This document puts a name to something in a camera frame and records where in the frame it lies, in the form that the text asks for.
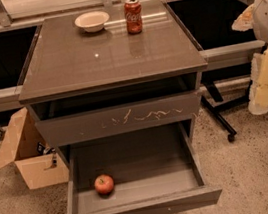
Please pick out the cardboard box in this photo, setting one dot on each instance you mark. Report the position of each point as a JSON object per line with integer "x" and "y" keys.
{"x": 19, "y": 147}

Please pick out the grey drawer cabinet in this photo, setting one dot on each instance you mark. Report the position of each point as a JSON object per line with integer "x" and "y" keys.
{"x": 82, "y": 87}

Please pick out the black rolling stand table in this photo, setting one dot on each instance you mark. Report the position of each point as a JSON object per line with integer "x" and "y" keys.
{"x": 228, "y": 51}

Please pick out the open grey drawer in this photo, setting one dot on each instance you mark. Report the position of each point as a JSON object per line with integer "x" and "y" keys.
{"x": 155, "y": 171}

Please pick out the red apple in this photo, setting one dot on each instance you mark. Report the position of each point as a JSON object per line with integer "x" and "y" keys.
{"x": 104, "y": 184}

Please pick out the white bowl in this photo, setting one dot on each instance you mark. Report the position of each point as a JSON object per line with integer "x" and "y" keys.
{"x": 92, "y": 21}

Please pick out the red cola can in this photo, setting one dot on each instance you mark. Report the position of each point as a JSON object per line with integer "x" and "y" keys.
{"x": 133, "y": 16}

